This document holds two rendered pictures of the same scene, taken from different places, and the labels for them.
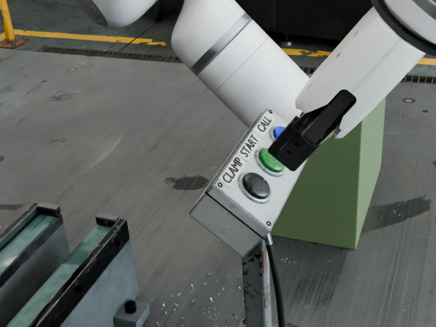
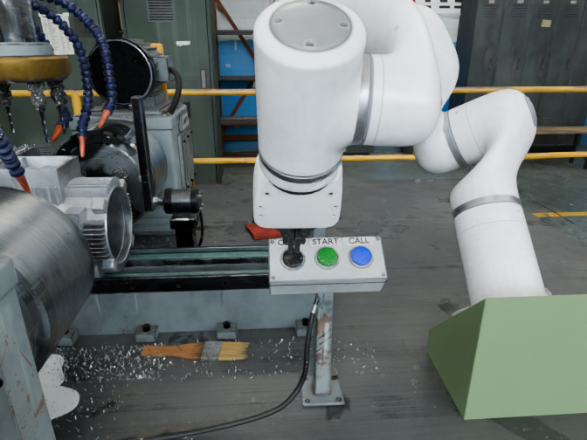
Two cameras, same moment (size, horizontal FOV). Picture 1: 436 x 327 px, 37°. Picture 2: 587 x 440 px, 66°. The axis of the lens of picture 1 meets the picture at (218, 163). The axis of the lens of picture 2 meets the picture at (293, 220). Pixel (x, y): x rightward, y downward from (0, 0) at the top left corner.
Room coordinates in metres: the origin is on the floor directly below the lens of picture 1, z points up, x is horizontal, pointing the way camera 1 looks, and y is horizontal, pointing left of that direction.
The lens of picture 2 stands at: (0.26, -0.56, 1.36)
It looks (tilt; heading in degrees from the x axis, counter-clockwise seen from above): 22 degrees down; 63
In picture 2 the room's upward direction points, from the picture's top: straight up
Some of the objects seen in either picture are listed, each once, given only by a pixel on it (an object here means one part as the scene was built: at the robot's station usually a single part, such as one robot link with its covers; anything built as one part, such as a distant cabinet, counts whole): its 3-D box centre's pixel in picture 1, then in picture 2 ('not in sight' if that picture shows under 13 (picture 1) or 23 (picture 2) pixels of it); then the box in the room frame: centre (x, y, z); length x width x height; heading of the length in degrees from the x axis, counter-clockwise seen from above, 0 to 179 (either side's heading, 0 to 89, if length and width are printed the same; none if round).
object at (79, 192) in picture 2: not in sight; (69, 225); (0.24, 0.39, 1.02); 0.20 x 0.19 x 0.19; 156
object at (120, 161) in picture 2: not in sight; (116, 168); (0.37, 0.70, 1.04); 0.41 x 0.25 x 0.25; 67
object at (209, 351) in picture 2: not in sight; (196, 350); (0.42, 0.16, 0.80); 0.21 x 0.05 x 0.01; 153
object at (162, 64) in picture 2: not in sight; (149, 108); (0.52, 0.97, 1.16); 0.33 x 0.26 x 0.42; 67
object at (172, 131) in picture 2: not in sight; (142, 163); (0.48, 0.94, 0.99); 0.35 x 0.31 x 0.37; 67
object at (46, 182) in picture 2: not in sight; (39, 180); (0.21, 0.41, 1.11); 0.12 x 0.11 x 0.07; 156
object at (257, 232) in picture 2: not in sight; (272, 228); (0.80, 0.65, 0.80); 0.15 x 0.12 x 0.01; 174
